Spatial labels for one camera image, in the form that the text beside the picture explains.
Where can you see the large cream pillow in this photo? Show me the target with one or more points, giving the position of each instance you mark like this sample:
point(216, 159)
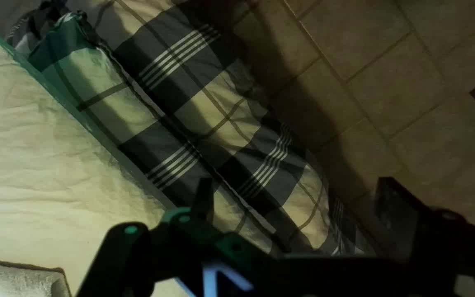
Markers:
point(28, 166)

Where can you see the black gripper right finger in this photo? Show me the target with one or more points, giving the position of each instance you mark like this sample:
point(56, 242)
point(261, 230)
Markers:
point(441, 242)

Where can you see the plaid pillow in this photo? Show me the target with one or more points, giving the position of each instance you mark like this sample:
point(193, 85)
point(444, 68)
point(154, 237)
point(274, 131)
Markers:
point(111, 105)

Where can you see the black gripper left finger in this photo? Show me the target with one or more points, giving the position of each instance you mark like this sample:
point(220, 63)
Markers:
point(127, 258)

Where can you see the plaid comforter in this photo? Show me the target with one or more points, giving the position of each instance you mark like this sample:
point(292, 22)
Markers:
point(193, 60)

